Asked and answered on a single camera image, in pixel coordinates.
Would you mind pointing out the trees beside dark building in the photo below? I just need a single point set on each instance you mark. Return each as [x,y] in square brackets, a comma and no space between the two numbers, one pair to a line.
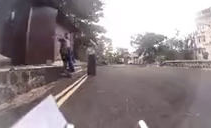
[86,20]

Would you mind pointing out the cluster of roadside trees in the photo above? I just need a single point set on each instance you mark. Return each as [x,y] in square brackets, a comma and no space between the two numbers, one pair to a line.
[148,45]

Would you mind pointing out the grey asphalt road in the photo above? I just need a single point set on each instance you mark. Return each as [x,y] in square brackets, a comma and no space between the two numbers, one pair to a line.
[143,96]

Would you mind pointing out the dark building with brown door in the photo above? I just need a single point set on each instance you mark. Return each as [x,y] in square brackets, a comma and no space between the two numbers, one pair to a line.
[39,36]

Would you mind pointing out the person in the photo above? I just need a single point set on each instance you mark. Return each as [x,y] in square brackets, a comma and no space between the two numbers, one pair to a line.
[67,50]
[91,65]

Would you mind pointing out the low grey stone wall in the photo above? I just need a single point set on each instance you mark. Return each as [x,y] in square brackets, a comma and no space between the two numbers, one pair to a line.
[189,64]

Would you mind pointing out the low stone kerb wall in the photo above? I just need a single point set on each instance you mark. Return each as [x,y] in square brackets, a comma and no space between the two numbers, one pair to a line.
[19,80]

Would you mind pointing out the robot's own part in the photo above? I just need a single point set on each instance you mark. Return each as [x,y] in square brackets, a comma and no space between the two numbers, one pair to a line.
[70,126]

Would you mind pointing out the pale multi-storey building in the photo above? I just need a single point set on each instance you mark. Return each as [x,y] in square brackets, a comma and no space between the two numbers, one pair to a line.
[206,36]

